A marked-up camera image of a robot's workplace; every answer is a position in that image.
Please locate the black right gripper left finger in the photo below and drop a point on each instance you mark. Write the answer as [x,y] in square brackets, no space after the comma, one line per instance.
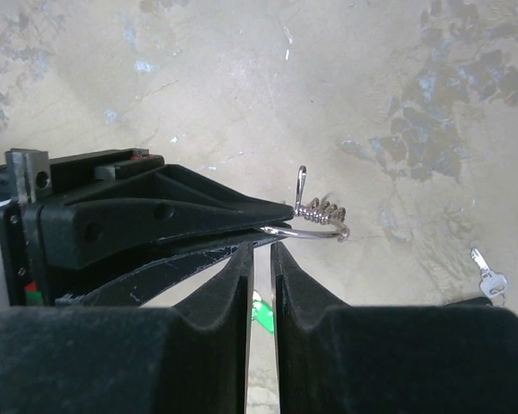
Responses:
[188,358]

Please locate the silver keyring with clips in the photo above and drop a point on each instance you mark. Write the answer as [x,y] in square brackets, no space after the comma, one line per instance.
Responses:
[318,211]

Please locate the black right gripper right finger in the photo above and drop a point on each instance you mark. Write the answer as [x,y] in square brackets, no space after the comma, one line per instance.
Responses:
[336,358]

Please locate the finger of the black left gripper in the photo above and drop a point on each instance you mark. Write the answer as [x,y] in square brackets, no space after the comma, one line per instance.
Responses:
[135,276]
[169,203]

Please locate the key with black fob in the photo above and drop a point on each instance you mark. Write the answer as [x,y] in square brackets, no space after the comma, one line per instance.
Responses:
[493,285]

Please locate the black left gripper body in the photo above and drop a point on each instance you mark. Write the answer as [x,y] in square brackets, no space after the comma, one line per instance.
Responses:
[31,178]

